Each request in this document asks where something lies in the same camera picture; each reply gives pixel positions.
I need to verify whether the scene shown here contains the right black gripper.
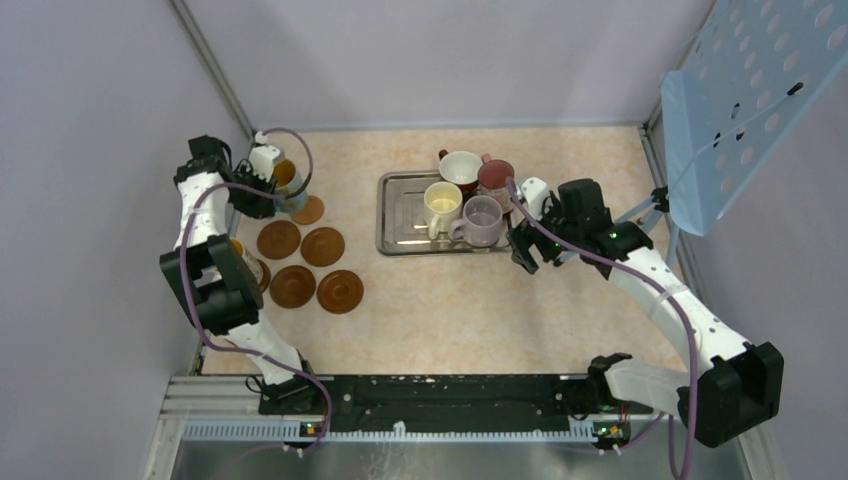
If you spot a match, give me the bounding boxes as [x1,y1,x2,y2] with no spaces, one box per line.
[507,192,583,274]

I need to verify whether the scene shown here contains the white floral family mug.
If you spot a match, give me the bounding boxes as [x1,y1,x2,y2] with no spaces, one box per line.
[231,239,264,283]

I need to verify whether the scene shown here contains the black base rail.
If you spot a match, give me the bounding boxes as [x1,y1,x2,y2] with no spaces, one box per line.
[245,374,651,436]

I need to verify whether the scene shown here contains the blue perforated stand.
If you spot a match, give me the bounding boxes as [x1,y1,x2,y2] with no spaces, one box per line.
[642,0,847,255]

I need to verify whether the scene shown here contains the lilac ribbed mug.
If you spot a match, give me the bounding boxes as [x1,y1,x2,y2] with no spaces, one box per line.
[448,195,503,247]

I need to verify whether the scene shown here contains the pink ghost mug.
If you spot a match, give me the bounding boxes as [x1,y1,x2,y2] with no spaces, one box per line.
[477,154,515,214]

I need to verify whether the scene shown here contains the red white-inside mug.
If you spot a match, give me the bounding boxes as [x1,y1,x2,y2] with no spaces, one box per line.
[438,149,483,199]

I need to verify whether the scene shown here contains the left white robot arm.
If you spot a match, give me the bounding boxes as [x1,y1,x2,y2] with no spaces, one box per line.
[159,131,321,414]

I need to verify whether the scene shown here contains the blue butterfly mug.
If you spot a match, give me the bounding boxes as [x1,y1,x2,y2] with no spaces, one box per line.
[273,159,308,214]

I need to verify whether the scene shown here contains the silver metal tray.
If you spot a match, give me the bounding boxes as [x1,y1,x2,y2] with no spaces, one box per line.
[375,170,512,257]

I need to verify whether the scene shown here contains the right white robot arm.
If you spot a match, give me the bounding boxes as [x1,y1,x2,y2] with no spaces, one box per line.
[506,177,785,448]

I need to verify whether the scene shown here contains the light brown coaster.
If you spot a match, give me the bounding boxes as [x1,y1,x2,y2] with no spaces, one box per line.
[290,195,325,225]

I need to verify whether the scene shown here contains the cream white mug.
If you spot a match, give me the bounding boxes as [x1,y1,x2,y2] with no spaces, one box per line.
[424,181,463,240]

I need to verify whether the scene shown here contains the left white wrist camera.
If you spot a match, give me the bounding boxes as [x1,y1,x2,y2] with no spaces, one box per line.
[247,131,285,181]

